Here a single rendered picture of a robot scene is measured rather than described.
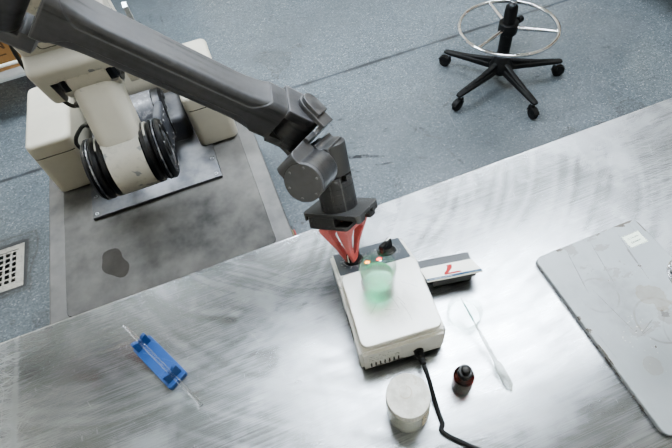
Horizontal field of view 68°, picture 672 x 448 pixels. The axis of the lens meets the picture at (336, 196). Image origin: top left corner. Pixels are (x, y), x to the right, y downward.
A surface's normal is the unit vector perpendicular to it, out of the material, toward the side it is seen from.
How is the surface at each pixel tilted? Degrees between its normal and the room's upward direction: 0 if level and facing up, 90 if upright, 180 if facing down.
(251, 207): 0
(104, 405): 0
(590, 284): 0
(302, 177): 64
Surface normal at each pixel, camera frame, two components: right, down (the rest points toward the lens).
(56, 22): 0.17, 0.77
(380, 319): -0.10, -0.61
